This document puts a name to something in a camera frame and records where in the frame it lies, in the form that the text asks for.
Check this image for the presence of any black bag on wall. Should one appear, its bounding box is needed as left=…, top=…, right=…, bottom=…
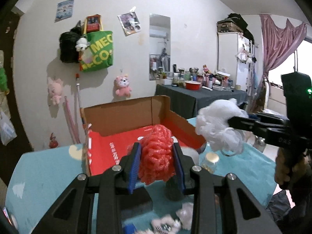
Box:
left=59, top=21, right=82, bottom=63

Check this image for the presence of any pink plush on wall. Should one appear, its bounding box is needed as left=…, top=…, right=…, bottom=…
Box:
left=115, top=74, right=132, bottom=97

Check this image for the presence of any white mesh bath pouf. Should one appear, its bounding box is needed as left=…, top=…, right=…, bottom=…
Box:
left=195, top=98, right=248, bottom=155

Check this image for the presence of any green plush toy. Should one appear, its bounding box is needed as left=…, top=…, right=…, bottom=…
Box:
left=0, top=68, right=10, bottom=95

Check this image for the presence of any red bowl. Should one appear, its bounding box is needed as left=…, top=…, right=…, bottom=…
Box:
left=185, top=81, right=201, bottom=91

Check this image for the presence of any blue poster on wall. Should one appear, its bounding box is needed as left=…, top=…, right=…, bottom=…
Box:
left=54, top=0, right=74, bottom=22

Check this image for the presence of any white plastic bag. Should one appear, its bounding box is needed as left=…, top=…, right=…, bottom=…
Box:
left=0, top=111, right=17, bottom=146

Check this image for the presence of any red foam net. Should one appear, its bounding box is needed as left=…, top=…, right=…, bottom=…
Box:
left=138, top=124, right=175, bottom=185

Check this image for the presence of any pink curtain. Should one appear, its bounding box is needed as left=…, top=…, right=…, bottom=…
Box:
left=251, top=14, right=307, bottom=112

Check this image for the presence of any pale pink plush toy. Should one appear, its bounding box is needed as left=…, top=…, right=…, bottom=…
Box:
left=48, top=77, right=63, bottom=105

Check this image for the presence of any small white plush toy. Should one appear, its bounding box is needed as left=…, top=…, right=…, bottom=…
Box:
left=75, top=37, right=90, bottom=52

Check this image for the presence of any white wardrobe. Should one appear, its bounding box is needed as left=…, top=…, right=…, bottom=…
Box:
left=217, top=32, right=253, bottom=91

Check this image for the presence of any suitcase on wardrobe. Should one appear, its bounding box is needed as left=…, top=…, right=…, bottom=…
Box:
left=217, top=19, right=243, bottom=33

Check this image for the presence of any green tote bag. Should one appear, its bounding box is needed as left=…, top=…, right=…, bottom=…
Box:
left=78, top=15, right=113, bottom=72

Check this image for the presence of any photo poster on wall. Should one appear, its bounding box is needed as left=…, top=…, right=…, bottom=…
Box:
left=118, top=6, right=141, bottom=36

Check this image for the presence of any red fire extinguisher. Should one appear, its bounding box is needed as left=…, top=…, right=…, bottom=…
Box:
left=49, top=133, right=59, bottom=148

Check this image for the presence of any wall mirror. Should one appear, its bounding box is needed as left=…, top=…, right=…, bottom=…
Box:
left=149, top=13, right=171, bottom=81

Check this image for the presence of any gloved hand holding gripper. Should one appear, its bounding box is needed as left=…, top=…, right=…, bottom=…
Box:
left=274, top=148, right=311, bottom=190

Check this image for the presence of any glass jar gold lid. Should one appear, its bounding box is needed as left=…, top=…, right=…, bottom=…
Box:
left=201, top=152, right=219, bottom=174

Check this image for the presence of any cardboard box red inside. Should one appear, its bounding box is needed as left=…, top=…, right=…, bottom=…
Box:
left=84, top=96, right=207, bottom=176

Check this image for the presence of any dark grey covered table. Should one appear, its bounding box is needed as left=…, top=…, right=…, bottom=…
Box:
left=155, top=85, right=247, bottom=119

